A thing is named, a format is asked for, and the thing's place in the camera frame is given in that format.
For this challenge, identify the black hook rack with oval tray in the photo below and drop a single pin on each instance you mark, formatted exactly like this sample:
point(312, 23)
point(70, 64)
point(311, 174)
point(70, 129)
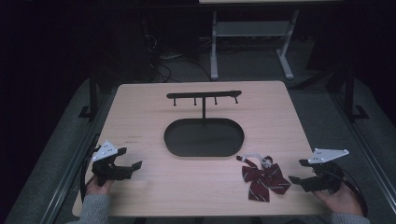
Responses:
point(204, 138)

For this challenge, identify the person's left hand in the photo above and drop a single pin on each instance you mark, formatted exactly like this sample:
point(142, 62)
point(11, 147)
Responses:
point(99, 188)

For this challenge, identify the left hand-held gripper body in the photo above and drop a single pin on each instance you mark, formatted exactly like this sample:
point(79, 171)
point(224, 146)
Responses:
point(104, 169)

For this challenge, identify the person's right hand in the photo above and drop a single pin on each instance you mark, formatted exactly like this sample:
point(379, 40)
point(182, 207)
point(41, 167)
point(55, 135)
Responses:
point(342, 202)

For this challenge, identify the dark red striped bow tie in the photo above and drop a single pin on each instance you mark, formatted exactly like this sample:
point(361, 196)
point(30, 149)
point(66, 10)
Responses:
point(264, 180)

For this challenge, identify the black metal stand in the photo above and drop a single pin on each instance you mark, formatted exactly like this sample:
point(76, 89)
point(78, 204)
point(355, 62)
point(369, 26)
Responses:
point(92, 99)
point(350, 93)

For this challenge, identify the metal floor rail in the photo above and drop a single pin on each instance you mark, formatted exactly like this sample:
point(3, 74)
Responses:
point(67, 177)
point(367, 149)

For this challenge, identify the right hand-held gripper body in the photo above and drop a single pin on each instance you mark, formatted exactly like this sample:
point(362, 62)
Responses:
point(323, 180)

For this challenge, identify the white metal desk frame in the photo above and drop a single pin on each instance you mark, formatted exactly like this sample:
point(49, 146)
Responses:
point(252, 28)

